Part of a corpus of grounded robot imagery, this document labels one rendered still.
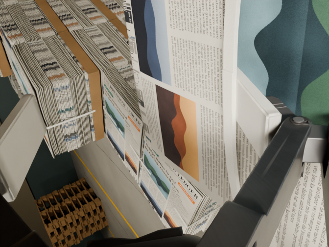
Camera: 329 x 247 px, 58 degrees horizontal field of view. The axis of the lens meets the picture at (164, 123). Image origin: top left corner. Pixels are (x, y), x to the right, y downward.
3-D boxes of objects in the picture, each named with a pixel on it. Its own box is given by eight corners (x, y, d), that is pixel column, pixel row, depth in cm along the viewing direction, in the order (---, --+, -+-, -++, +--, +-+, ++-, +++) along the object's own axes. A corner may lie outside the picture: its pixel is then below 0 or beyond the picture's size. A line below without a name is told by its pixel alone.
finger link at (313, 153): (297, 146, 13) (363, 136, 13) (255, 97, 17) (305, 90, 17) (293, 172, 14) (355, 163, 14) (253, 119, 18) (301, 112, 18)
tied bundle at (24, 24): (79, 97, 149) (32, 112, 139) (57, 63, 164) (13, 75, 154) (70, 30, 121) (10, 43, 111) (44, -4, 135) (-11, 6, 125)
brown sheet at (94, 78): (104, 138, 133) (95, 141, 131) (79, 99, 148) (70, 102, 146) (99, 70, 106) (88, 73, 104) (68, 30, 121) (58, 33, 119)
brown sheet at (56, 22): (77, 96, 149) (69, 99, 147) (56, 63, 163) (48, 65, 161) (68, 30, 120) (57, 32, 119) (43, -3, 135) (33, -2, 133)
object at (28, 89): (55, 158, 124) (53, 159, 124) (33, 114, 139) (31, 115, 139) (36, 92, 97) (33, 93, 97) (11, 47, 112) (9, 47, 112)
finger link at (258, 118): (267, 115, 14) (283, 113, 14) (225, 65, 20) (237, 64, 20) (263, 165, 16) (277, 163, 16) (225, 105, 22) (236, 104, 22)
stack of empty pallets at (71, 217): (91, 201, 829) (44, 224, 772) (83, 176, 791) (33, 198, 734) (109, 227, 731) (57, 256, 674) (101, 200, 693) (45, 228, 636)
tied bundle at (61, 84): (106, 137, 134) (55, 159, 124) (80, 98, 149) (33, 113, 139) (101, 70, 106) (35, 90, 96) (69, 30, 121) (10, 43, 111)
